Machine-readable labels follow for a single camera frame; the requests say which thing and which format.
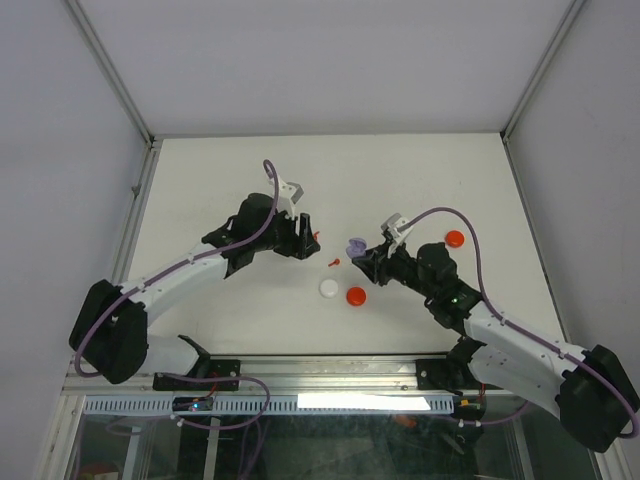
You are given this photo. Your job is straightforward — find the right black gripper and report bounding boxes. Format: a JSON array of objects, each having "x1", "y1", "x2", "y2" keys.
[{"x1": 352, "y1": 237, "x2": 436, "y2": 301}]

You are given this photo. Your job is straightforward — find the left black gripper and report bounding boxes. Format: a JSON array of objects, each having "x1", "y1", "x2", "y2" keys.
[{"x1": 253, "y1": 206, "x2": 319, "y2": 259}]

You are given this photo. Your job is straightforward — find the purple charging case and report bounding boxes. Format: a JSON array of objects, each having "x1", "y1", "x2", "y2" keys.
[{"x1": 345, "y1": 237, "x2": 368, "y2": 260}]

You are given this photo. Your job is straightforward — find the red charging case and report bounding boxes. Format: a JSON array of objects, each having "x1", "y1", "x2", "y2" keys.
[
  {"x1": 346, "y1": 286, "x2": 367, "y2": 307},
  {"x1": 445, "y1": 230, "x2": 465, "y2": 248}
]

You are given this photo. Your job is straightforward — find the white charging case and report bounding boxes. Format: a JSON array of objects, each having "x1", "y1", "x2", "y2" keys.
[{"x1": 319, "y1": 278, "x2": 340, "y2": 299}]

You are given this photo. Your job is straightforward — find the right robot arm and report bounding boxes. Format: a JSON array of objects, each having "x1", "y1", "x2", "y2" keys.
[{"x1": 352, "y1": 242, "x2": 639, "y2": 453}]

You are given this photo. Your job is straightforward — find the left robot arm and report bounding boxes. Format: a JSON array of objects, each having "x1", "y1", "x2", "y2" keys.
[{"x1": 69, "y1": 185, "x2": 320, "y2": 389}]

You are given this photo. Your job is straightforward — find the small green-lit circuit board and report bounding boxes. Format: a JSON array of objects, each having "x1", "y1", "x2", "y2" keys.
[{"x1": 172, "y1": 397, "x2": 215, "y2": 412}]

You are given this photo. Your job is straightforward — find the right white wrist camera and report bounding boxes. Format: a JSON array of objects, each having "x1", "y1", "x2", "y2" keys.
[{"x1": 381, "y1": 213, "x2": 413, "y2": 258}]

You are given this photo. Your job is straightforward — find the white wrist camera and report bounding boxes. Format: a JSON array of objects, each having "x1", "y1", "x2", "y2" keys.
[
  {"x1": 270, "y1": 178, "x2": 304, "y2": 220},
  {"x1": 381, "y1": 213, "x2": 413, "y2": 258}
]

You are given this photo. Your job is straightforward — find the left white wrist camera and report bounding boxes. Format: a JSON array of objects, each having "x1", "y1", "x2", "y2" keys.
[{"x1": 270, "y1": 178, "x2": 304, "y2": 220}]

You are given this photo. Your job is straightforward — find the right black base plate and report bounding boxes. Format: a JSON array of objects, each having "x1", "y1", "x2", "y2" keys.
[{"x1": 415, "y1": 358, "x2": 451, "y2": 391}]

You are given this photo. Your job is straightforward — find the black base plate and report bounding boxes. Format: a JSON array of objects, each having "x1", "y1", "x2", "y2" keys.
[
  {"x1": 152, "y1": 358, "x2": 241, "y2": 393},
  {"x1": 415, "y1": 358, "x2": 451, "y2": 391}
]

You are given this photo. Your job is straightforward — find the aluminium front rail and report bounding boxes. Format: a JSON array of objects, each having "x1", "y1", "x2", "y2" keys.
[{"x1": 62, "y1": 353, "x2": 516, "y2": 396}]

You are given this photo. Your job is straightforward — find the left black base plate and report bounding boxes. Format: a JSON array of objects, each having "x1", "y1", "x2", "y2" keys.
[{"x1": 152, "y1": 358, "x2": 241, "y2": 393}]

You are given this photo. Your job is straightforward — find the slotted cable duct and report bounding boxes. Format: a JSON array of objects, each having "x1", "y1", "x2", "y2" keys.
[{"x1": 84, "y1": 393, "x2": 454, "y2": 416}]

